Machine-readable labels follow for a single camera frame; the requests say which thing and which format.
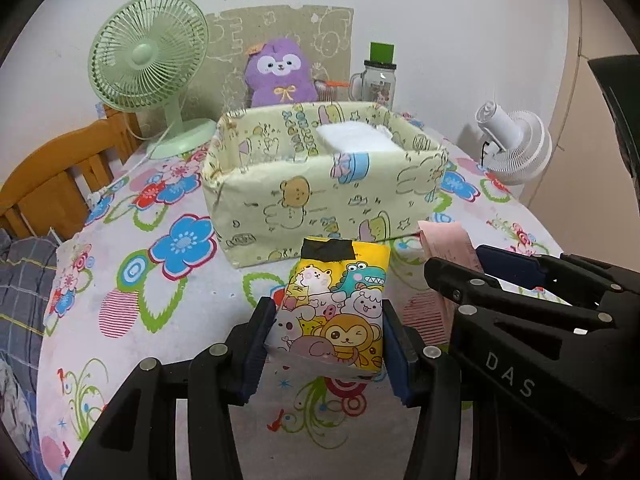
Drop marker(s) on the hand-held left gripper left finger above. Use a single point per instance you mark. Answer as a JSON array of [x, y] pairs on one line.
[[252, 355]]

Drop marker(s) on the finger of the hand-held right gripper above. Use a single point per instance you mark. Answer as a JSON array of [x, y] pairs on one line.
[[480, 292], [510, 260]]

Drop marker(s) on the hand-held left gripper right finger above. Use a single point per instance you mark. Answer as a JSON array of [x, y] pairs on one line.
[[397, 355]]

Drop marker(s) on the pink tissue pack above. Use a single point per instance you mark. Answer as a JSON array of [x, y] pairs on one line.
[[445, 240]]

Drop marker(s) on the cartoon animal tissue pack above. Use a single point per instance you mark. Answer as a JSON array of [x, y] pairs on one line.
[[330, 320]]

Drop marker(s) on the yellow printed storage box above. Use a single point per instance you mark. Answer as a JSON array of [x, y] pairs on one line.
[[300, 210]]

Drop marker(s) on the white tissue pack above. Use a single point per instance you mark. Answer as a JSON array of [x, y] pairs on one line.
[[355, 135]]

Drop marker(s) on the white desk fan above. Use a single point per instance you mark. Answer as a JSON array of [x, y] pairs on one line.
[[520, 145]]

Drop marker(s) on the beige door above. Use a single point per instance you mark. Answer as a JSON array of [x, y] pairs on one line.
[[570, 85]]

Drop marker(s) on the glass mug jar green lid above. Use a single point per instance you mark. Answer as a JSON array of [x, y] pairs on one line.
[[380, 85]]

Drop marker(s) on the grey plaid pillow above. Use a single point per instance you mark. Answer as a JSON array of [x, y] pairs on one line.
[[25, 285]]

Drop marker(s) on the cotton swab container orange lid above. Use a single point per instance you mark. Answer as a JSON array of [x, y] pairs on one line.
[[335, 91]]

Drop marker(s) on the crumpled grey cloth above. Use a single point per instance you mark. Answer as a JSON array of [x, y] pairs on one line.
[[12, 410]]

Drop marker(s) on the wooden bed headboard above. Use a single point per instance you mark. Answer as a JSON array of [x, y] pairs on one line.
[[50, 175]]

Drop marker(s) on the purple plush toy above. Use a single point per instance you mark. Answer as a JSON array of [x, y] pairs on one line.
[[280, 70]]

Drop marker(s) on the printed cardboard sheet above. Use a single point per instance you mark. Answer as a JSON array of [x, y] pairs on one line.
[[300, 25]]

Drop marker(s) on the green desk fan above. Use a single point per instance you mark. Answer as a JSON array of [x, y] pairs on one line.
[[142, 55]]

